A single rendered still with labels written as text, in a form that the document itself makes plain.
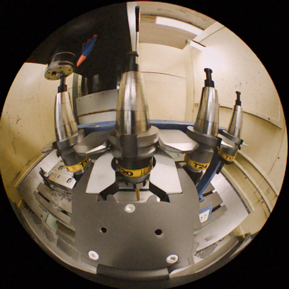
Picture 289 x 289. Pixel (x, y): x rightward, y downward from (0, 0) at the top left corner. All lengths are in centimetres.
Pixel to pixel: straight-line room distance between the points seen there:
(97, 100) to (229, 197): 124
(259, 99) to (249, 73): 18
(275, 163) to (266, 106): 30
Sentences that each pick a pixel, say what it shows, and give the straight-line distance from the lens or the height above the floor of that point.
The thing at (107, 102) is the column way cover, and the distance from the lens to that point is 74.
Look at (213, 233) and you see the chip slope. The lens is 66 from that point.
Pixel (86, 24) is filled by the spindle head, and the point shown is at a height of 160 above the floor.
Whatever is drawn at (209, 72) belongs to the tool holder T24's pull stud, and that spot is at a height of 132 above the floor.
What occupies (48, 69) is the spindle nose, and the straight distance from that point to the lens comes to 46.
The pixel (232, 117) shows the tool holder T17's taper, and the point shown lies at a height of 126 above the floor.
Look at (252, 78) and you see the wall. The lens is 74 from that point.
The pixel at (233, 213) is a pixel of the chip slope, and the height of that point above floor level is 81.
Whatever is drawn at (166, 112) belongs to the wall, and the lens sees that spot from 115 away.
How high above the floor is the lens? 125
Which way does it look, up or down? 27 degrees down
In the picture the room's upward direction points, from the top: straight up
